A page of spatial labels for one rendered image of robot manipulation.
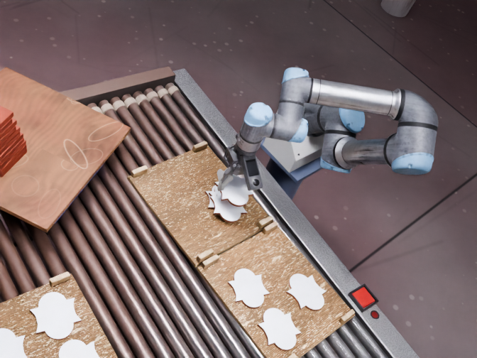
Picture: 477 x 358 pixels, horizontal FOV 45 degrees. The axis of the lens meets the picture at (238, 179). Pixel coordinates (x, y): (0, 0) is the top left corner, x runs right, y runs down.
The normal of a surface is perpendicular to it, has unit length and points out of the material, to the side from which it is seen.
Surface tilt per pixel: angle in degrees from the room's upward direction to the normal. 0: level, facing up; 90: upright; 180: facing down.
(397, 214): 0
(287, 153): 90
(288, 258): 0
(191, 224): 0
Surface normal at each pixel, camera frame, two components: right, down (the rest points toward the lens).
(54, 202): 0.25, -0.62
